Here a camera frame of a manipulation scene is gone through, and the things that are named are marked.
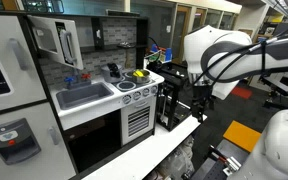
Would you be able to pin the white microwave door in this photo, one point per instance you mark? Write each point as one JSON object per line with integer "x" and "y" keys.
{"x": 57, "y": 40}

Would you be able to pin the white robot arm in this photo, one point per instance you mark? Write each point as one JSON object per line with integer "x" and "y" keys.
{"x": 217, "y": 59}

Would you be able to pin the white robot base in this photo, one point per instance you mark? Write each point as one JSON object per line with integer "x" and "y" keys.
{"x": 269, "y": 158}

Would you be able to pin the toy kitchen play set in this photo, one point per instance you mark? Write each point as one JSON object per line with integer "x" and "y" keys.
{"x": 48, "y": 132}

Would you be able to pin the grey toy faucet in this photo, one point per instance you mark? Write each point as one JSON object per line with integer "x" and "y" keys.
{"x": 77, "y": 79}

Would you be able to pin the steel pot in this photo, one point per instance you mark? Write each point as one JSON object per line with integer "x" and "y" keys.
{"x": 141, "y": 80}

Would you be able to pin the yellow toy in pot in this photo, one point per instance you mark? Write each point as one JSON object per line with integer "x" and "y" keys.
{"x": 138, "y": 73}

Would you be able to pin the black 3D printer frame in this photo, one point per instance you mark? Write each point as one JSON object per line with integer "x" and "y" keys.
{"x": 170, "y": 111}

